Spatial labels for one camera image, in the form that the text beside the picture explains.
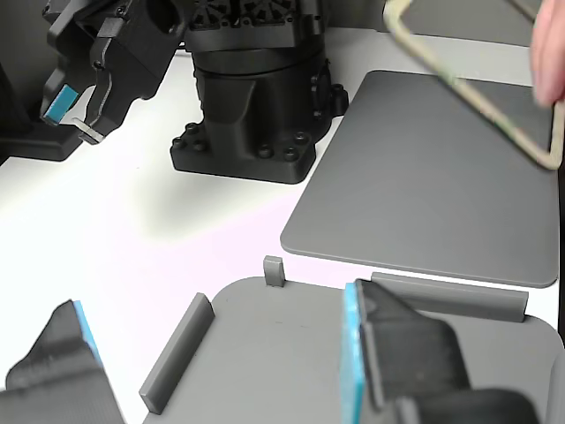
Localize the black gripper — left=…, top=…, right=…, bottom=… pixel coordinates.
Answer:
left=41, top=0, right=177, bottom=146

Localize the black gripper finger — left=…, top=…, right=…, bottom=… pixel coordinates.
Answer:
left=0, top=299, right=124, bottom=424
left=339, top=277, right=472, bottom=424

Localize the beige adhesive tape rectangular frame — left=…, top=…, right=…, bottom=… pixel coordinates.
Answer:
left=382, top=0, right=565, bottom=171

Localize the gray holder tray with tabs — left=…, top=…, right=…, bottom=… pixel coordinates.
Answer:
left=138, top=254, right=565, bottom=424

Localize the bare human hand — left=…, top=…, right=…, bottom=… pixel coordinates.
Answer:
left=529, top=0, right=565, bottom=108

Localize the dark gray flat mat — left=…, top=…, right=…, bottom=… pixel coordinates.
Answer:
left=280, top=69, right=558, bottom=291

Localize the black bracket stand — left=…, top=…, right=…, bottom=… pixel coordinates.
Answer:
left=0, top=61, right=87, bottom=163

